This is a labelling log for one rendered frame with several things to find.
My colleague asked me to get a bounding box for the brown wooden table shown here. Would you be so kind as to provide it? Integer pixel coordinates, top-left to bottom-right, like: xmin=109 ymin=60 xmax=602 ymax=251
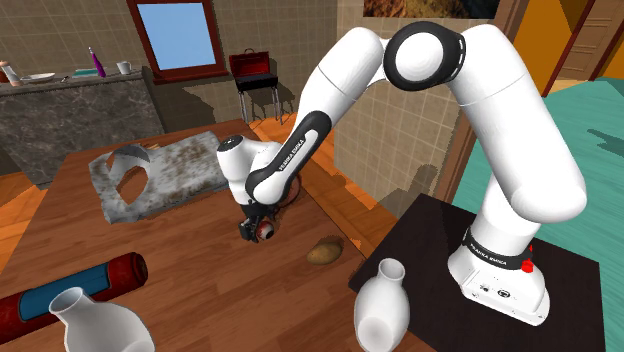
xmin=0 ymin=118 xmax=438 ymax=352

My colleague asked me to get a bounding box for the brown potato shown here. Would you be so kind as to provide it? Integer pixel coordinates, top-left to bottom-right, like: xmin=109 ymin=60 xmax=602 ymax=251
xmin=305 ymin=239 xmax=344 ymax=266

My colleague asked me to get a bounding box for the grey speckled board with hole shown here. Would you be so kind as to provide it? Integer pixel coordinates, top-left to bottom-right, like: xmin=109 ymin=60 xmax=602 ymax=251
xmin=88 ymin=129 xmax=231 ymax=226

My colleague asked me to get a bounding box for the red and black grill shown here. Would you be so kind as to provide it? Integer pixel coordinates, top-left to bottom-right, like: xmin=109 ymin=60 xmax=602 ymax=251
xmin=228 ymin=48 xmax=284 ymax=126

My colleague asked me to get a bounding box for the white vase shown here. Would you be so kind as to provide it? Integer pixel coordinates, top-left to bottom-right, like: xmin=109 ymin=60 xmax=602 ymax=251
xmin=48 ymin=285 xmax=157 ymax=352
xmin=353 ymin=257 xmax=411 ymax=352

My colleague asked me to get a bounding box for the red and blue cylinder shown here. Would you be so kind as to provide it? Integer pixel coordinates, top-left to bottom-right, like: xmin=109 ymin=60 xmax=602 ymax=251
xmin=0 ymin=251 xmax=149 ymax=345

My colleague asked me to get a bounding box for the grey marble counter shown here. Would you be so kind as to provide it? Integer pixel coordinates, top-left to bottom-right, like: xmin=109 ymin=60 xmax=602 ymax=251
xmin=0 ymin=46 xmax=168 ymax=190

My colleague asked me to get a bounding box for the brown door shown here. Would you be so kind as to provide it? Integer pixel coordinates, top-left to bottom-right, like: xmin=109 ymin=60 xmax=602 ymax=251
xmin=555 ymin=0 xmax=624 ymax=82

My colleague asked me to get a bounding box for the window with red-brown frame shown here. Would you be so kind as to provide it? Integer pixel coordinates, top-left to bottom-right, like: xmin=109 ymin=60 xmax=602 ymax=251
xmin=126 ymin=0 xmax=231 ymax=86

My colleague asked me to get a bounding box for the wall picture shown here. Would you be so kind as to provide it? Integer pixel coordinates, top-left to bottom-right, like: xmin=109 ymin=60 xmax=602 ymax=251
xmin=362 ymin=0 xmax=502 ymax=21

